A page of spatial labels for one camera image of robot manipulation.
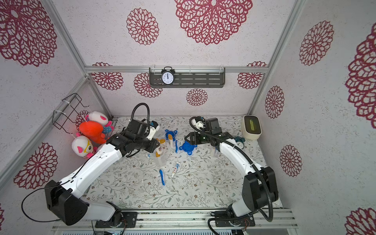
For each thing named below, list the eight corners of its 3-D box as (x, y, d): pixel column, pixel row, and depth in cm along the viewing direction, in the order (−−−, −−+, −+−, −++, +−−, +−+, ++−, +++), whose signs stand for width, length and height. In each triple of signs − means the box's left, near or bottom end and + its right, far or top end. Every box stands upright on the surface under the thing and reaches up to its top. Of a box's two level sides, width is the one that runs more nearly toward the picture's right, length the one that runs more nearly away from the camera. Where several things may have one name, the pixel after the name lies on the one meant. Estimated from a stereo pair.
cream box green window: (242, 137, 107) (244, 133, 103) (240, 117, 120) (242, 113, 116) (261, 140, 105) (264, 136, 102) (257, 119, 118) (259, 115, 115)
